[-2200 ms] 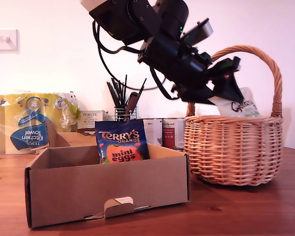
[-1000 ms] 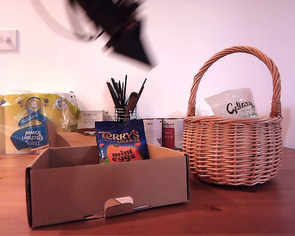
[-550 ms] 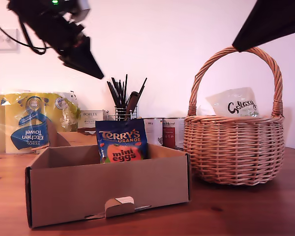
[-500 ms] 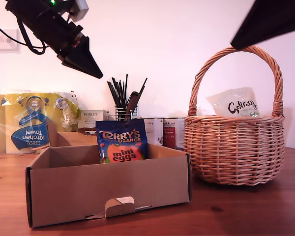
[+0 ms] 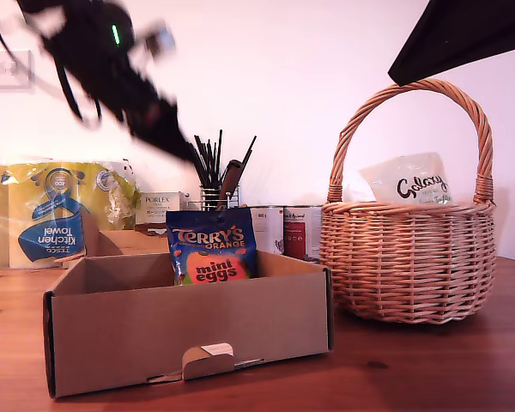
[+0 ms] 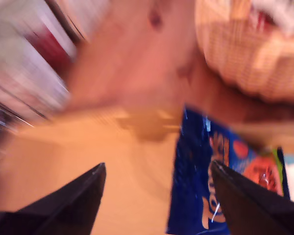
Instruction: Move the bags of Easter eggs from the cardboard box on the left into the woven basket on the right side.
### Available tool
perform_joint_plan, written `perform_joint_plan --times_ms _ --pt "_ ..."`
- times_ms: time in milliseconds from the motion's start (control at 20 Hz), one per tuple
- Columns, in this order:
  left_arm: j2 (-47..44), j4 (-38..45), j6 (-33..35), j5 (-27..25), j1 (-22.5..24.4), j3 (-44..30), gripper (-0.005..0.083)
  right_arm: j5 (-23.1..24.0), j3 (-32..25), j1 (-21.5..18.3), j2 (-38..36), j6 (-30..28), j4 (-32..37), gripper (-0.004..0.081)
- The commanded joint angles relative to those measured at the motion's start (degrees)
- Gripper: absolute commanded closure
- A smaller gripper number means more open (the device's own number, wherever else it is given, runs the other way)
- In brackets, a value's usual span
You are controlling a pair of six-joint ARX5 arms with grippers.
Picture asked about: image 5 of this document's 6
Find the white wall light switch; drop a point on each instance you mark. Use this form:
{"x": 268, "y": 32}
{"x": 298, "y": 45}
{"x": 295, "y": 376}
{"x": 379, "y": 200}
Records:
{"x": 8, "y": 70}

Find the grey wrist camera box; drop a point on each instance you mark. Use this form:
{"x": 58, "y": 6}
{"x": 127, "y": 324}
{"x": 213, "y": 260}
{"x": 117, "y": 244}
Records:
{"x": 159, "y": 38}

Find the woven wicker basket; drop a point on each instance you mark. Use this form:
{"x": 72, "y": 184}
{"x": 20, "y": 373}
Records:
{"x": 412, "y": 266}

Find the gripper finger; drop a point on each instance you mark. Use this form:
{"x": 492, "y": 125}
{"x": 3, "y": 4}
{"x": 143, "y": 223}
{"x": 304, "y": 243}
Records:
{"x": 163, "y": 129}
{"x": 468, "y": 34}

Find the white Porlex box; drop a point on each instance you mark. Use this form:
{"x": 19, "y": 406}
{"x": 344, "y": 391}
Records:
{"x": 161, "y": 206}

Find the yellow kitchen towel pack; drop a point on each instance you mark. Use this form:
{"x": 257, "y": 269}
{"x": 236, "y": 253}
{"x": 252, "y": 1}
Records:
{"x": 47, "y": 206}

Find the red label tin can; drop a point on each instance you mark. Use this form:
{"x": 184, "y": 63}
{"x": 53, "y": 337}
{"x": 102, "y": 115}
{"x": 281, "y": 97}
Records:
{"x": 302, "y": 232}

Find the brown cardboard box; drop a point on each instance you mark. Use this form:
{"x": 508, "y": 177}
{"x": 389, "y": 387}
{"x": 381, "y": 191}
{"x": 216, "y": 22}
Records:
{"x": 176, "y": 326}

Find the black sticks bundle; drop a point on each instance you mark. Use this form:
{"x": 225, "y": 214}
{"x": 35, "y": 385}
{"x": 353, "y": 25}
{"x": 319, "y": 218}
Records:
{"x": 206, "y": 163}

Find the blue Terry's orange egg bag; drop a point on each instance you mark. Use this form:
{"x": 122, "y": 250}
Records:
{"x": 210, "y": 240}

